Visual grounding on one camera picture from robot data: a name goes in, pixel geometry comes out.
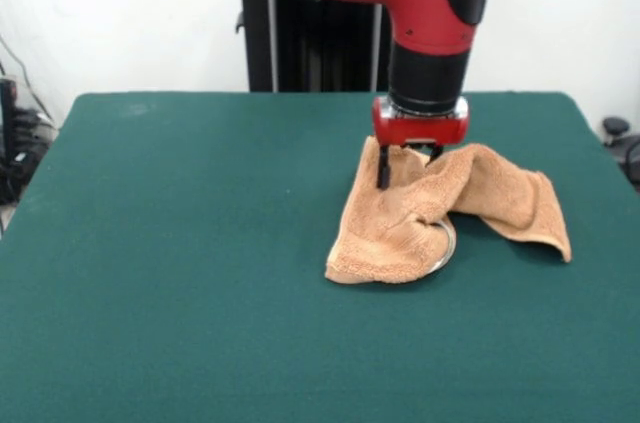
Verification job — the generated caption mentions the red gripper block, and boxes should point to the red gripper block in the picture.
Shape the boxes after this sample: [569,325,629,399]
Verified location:
[371,96,471,191]

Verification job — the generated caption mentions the tan terry towel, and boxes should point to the tan terry towel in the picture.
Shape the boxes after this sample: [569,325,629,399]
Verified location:
[323,136,573,287]

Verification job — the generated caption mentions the black office chair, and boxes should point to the black office chair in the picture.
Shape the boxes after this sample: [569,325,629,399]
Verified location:
[601,116,640,194]

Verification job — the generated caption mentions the dark green table cloth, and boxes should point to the dark green table cloth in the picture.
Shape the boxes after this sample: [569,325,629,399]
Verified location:
[0,90,640,423]

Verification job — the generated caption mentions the black equipment box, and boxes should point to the black equipment box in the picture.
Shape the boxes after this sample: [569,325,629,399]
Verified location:
[0,76,20,164]

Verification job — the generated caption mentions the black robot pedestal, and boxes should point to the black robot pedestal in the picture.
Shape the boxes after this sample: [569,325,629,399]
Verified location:
[218,0,397,93]

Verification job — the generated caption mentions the black cable bundle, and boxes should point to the black cable bundle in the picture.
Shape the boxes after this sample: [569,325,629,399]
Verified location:
[0,107,57,207]

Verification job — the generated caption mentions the grey wall cable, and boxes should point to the grey wall cable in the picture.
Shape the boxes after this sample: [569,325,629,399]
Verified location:
[0,35,56,124]

